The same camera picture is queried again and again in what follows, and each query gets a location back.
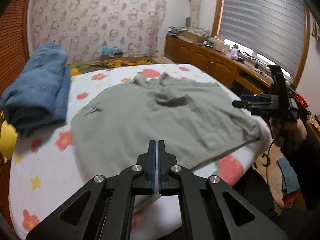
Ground grey-green pants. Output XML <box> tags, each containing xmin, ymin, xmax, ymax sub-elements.
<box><xmin>71</xmin><ymin>73</ymin><xmax>262</xmax><ymax>179</ymax></box>

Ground hand holding other gripper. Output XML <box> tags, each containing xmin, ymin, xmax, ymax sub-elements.
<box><xmin>270</xmin><ymin>118</ymin><xmax>307</xmax><ymax>147</ymax></box>

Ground brown wooden cabinet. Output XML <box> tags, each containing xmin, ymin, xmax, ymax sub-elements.
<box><xmin>164</xmin><ymin>37</ymin><xmax>273</xmax><ymax>96</ymax></box>

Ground white fruit-print bed sheet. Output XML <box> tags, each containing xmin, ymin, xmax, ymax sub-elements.
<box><xmin>9</xmin><ymin>63</ymin><xmax>271</xmax><ymax>239</ymax></box>

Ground pink jar on cabinet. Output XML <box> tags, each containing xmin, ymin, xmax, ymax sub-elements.
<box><xmin>214</xmin><ymin>36</ymin><xmax>224</xmax><ymax>52</ymax></box>

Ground blue cloth on floor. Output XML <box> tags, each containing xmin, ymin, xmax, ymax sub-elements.
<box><xmin>277</xmin><ymin>157</ymin><xmax>300</xmax><ymax>194</ymax></box>

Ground grey window blind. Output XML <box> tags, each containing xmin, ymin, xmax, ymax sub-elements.
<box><xmin>219</xmin><ymin>0</ymin><xmax>305</xmax><ymax>75</ymax></box>

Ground flat cardboard box on cabinet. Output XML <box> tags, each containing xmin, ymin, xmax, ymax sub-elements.
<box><xmin>178</xmin><ymin>30</ymin><xmax>208</xmax><ymax>43</ymax></box>

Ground folded blue jeans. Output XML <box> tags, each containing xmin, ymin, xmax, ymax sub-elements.
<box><xmin>1</xmin><ymin>43</ymin><xmax>71</xmax><ymax>137</ymax></box>

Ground cream tied curtain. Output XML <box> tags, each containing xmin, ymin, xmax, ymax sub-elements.
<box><xmin>190</xmin><ymin>0</ymin><xmax>202</xmax><ymax>28</ymax></box>

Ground floral orange green blanket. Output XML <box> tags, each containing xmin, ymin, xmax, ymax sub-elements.
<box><xmin>68</xmin><ymin>56</ymin><xmax>158</xmax><ymax>76</ymax></box>

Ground cardboard box blue cloth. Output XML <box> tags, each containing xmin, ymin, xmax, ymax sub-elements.
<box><xmin>100</xmin><ymin>46</ymin><xmax>123</xmax><ymax>60</ymax></box>

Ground patterned lace curtain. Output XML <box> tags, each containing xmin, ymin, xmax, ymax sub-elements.
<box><xmin>30</xmin><ymin>0</ymin><xmax>167</xmax><ymax>64</ymax></box>

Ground brown louvered wardrobe door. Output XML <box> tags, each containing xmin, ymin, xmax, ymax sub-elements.
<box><xmin>1</xmin><ymin>0</ymin><xmax>29</xmax><ymax>92</ymax></box>

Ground black cable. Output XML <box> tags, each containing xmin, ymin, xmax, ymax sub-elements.
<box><xmin>260</xmin><ymin>129</ymin><xmax>283</xmax><ymax>205</ymax></box>

